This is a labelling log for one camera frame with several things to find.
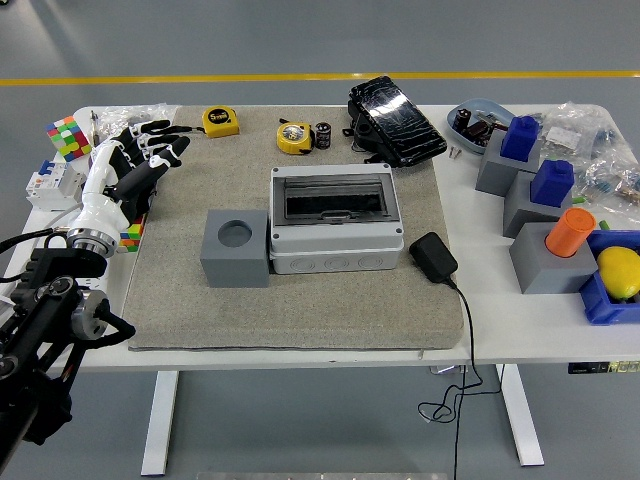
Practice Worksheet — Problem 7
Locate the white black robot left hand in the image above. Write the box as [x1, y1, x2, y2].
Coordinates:
[68, 118, 192, 242]

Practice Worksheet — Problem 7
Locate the brown component in dish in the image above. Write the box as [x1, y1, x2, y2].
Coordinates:
[467, 119, 496, 145]

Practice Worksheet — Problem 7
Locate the grey block with round hole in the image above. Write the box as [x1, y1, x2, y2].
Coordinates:
[199, 209, 272, 290]

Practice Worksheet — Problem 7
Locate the black glossy case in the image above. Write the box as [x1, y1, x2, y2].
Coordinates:
[342, 75, 448, 169]

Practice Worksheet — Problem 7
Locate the black cloth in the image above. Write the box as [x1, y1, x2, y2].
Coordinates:
[102, 164, 159, 224]

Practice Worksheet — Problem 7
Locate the yellow lemon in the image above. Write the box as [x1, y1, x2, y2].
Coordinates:
[597, 246, 640, 302]

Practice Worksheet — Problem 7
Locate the orange cylinder battery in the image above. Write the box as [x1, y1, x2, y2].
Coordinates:
[545, 207, 598, 259]

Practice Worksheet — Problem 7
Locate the clear plastic bag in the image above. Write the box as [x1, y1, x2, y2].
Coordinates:
[97, 103, 180, 142]

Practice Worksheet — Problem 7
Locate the black adapter cord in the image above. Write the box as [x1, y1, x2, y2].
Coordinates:
[417, 278, 502, 480]

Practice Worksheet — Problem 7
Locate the grey plastic junction box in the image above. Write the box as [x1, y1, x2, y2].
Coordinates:
[268, 163, 405, 275]

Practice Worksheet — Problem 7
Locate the blue-grey dish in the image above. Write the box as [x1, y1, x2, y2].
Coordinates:
[447, 98, 516, 154]

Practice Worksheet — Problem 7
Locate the white circuit breaker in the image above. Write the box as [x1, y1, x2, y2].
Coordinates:
[25, 159, 87, 214]

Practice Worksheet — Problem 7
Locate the yellow round-faced tape measure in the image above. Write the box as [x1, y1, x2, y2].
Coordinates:
[276, 121, 315, 155]

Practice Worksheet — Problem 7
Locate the clear bag of resistors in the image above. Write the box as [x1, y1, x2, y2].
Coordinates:
[574, 149, 640, 211]

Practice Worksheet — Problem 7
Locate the black power adapter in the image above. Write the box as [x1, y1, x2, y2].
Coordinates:
[409, 231, 459, 285]

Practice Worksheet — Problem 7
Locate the bright small puzzle cube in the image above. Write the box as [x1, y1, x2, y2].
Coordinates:
[118, 218, 147, 254]

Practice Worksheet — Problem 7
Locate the black table control panel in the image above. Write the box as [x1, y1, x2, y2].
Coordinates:
[567, 360, 640, 375]

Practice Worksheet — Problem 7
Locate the yellow square tape measure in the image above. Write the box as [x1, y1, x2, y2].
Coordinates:
[179, 106, 240, 140]

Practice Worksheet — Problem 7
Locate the grey-brown mat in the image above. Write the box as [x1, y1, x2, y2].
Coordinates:
[127, 104, 465, 351]

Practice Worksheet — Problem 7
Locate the white table leg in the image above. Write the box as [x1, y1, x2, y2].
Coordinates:
[499, 363, 545, 468]
[141, 370, 180, 477]

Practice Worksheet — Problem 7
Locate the clear bag with white label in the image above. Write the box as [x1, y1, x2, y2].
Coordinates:
[539, 102, 626, 166]

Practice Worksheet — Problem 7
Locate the grey block holder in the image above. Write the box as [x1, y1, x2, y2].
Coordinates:
[503, 171, 574, 239]
[474, 130, 539, 197]
[509, 222, 600, 295]

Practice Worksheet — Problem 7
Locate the pastel large puzzle cube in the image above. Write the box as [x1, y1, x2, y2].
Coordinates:
[45, 115, 94, 163]

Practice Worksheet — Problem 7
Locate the blue plastic bin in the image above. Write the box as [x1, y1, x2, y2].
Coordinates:
[578, 229, 640, 326]

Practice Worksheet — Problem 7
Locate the blue block battery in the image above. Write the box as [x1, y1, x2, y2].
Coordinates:
[529, 159, 575, 207]
[500, 115, 540, 163]

